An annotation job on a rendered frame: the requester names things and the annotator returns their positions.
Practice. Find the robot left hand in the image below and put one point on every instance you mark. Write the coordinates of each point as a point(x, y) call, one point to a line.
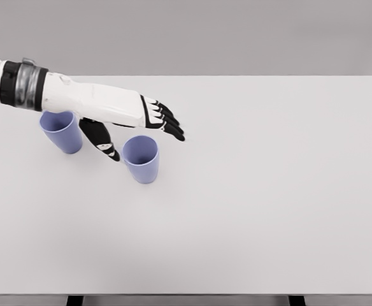
point(119, 106)

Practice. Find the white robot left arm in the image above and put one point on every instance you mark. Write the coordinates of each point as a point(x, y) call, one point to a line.
point(30, 86)

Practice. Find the lavender plastic cup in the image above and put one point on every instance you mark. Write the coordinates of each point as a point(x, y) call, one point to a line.
point(63, 132)
point(141, 159)

